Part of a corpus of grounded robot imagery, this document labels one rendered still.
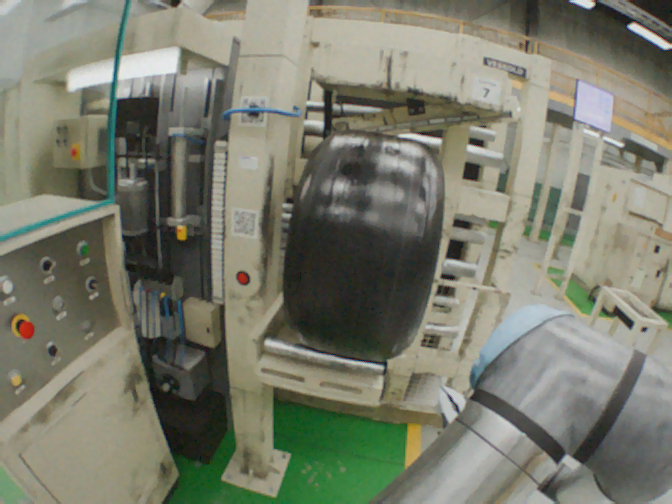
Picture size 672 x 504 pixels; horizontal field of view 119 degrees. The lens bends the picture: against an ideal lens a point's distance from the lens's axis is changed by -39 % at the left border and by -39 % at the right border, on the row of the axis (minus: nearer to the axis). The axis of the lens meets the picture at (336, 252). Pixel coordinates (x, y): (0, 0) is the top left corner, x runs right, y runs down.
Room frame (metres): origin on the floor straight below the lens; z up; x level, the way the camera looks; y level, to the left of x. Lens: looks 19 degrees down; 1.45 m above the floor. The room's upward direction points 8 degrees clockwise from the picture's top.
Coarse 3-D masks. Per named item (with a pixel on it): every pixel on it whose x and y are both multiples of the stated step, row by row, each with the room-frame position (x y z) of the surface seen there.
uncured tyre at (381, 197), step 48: (336, 144) 0.70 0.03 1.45; (384, 144) 0.71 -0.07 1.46; (336, 192) 0.60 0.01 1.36; (384, 192) 0.60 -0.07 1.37; (432, 192) 0.61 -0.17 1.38; (288, 240) 0.60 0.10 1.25; (336, 240) 0.56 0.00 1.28; (384, 240) 0.55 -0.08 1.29; (432, 240) 0.57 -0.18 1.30; (288, 288) 0.58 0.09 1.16; (336, 288) 0.54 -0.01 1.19; (384, 288) 0.53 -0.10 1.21; (336, 336) 0.57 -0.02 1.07; (384, 336) 0.55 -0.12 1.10
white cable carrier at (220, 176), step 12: (216, 144) 0.81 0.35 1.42; (228, 144) 0.82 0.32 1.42; (216, 156) 0.81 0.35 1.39; (216, 168) 0.81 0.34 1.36; (216, 180) 0.81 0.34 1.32; (216, 192) 0.81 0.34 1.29; (216, 204) 0.81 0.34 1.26; (216, 216) 0.83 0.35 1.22; (216, 228) 0.81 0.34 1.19; (216, 240) 0.81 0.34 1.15; (216, 252) 0.81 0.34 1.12; (216, 264) 0.81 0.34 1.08; (216, 276) 0.81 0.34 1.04; (216, 288) 0.81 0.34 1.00; (216, 300) 0.81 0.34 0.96
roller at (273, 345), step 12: (264, 348) 0.70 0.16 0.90; (276, 348) 0.70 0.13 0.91; (288, 348) 0.70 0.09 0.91; (300, 348) 0.70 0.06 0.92; (312, 360) 0.69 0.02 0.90; (324, 360) 0.68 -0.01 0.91; (336, 360) 0.68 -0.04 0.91; (348, 360) 0.68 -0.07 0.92; (360, 360) 0.68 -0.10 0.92; (372, 360) 0.69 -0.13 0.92; (372, 372) 0.67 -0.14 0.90; (384, 372) 0.66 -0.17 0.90
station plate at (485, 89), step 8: (480, 80) 0.98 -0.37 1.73; (488, 80) 0.97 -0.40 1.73; (496, 80) 0.97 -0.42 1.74; (480, 88) 0.98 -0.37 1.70; (488, 88) 0.97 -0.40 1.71; (496, 88) 0.97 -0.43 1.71; (472, 96) 0.98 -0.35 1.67; (480, 96) 0.98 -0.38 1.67; (488, 96) 0.97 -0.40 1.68; (496, 96) 0.97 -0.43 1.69; (496, 104) 0.97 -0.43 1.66
